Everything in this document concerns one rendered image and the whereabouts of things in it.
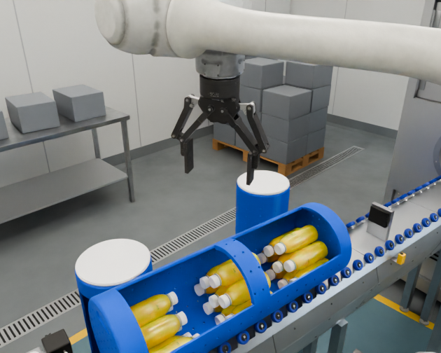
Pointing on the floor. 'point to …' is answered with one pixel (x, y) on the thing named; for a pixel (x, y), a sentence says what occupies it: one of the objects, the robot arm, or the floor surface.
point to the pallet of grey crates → (283, 111)
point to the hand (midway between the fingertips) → (218, 171)
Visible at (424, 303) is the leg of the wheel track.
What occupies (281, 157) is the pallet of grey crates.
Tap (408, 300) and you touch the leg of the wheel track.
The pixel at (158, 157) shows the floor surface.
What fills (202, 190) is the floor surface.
